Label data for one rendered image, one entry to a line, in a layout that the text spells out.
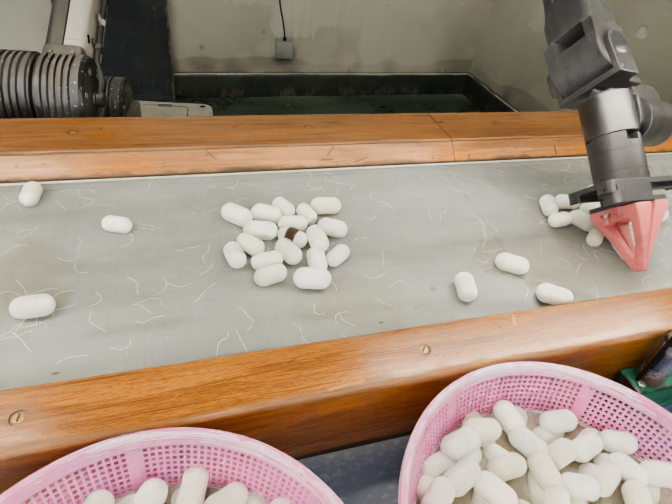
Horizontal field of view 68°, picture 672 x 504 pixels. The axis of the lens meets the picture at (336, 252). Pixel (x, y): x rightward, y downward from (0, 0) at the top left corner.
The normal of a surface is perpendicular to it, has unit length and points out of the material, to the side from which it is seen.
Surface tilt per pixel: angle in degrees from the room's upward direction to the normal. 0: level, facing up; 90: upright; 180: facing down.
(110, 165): 45
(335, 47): 89
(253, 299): 0
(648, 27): 90
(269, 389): 0
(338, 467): 0
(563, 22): 77
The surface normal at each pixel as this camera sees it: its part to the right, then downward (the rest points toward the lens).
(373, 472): 0.12, -0.75
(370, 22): 0.31, 0.64
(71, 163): 0.29, -0.07
